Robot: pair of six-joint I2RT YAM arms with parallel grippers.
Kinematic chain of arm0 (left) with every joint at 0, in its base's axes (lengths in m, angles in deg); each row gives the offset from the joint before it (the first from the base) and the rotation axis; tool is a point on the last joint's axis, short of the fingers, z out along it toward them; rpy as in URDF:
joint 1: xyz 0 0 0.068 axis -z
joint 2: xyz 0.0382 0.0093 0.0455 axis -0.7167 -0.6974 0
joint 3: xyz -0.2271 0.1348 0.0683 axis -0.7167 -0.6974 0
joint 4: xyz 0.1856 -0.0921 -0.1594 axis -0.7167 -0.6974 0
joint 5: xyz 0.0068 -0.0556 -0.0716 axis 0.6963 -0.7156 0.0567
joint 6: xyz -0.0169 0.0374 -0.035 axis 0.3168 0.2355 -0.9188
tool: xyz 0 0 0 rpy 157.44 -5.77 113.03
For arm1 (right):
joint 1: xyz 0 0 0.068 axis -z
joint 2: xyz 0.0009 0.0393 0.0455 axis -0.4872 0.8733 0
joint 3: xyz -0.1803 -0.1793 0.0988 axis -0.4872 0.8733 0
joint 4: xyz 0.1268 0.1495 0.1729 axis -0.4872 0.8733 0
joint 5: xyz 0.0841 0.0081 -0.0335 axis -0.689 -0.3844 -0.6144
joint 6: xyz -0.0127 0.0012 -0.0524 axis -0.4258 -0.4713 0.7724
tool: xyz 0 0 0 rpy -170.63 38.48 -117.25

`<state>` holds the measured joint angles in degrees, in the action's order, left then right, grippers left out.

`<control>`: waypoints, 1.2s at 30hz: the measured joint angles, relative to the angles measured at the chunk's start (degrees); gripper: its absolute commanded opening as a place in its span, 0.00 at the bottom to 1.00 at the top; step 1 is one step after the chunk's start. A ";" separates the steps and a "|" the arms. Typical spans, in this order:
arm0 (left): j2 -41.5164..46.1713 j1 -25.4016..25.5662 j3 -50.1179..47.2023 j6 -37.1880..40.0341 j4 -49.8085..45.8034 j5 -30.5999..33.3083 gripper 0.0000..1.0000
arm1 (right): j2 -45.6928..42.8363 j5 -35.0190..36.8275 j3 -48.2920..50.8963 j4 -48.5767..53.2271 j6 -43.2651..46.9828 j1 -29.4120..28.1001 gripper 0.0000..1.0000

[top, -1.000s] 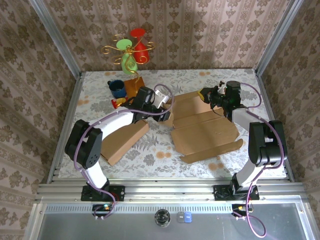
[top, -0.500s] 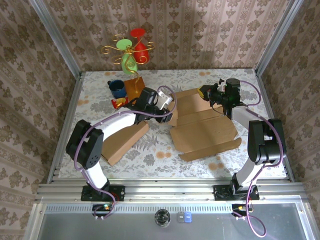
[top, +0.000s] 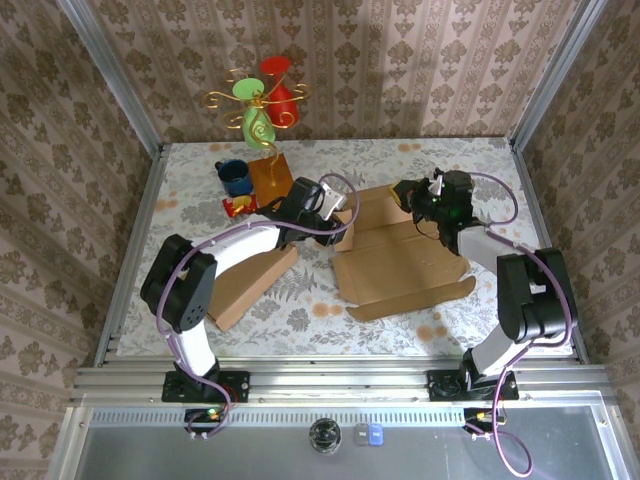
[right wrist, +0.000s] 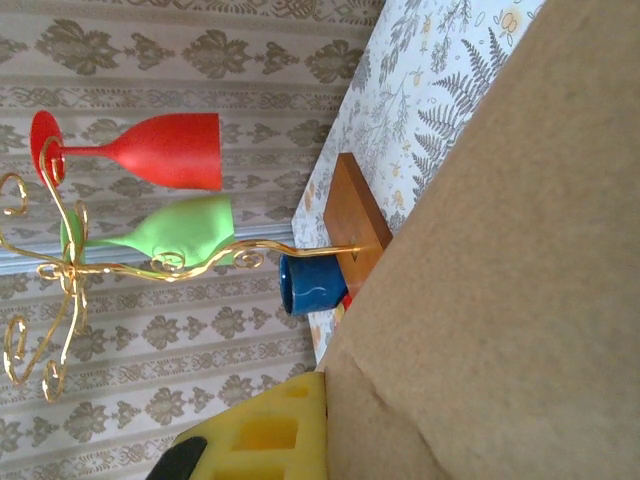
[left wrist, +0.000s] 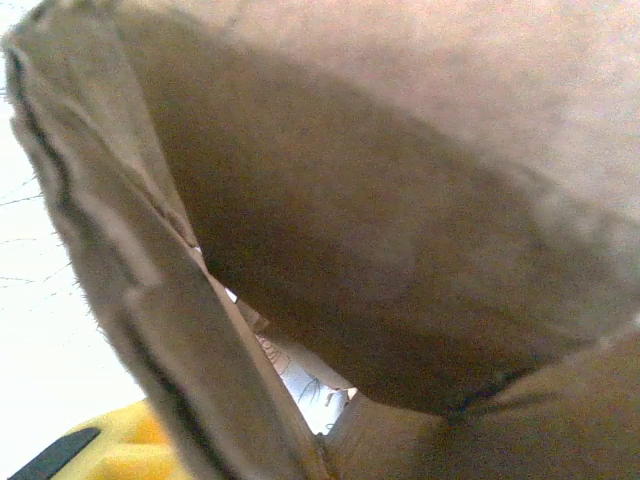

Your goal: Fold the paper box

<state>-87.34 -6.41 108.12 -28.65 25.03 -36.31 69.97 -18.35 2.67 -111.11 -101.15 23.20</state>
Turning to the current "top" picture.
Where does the brown cardboard box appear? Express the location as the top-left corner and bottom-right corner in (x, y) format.
(204, 244), (300, 332)
(330, 183), (477, 322)

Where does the red snack packet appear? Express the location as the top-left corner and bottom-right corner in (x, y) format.
(221, 193), (260, 219)

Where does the dark blue mug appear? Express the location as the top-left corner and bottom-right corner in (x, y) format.
(214, 158), (254, 198)

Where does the floral table cover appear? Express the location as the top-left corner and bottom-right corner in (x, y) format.
(117, 137), (576, 359)

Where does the red wine glass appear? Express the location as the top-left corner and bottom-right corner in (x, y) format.
(259, 55), (303, 129)

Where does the green wine glass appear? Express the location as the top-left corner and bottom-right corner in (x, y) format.
(232, 78), (277, 150)

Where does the black round lens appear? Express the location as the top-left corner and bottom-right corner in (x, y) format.
(308, 417), (344, 454)

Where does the small controller board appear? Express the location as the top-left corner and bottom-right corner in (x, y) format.
(462, 407), (506, 434)
(183, 407), (229, 434)

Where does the grey metal tray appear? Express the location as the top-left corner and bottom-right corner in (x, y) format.
(47, 404), (631, 480)

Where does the gold wire stand wooden base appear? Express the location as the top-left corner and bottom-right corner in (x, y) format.
(201, 68), (314, 209)

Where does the aluminium front rail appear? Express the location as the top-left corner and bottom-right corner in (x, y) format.
(69, 354), (619, 406)

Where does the aluminium frame post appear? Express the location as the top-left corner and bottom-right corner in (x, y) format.
(54, 0), (166, 159)
(509, 0), (609, 151)

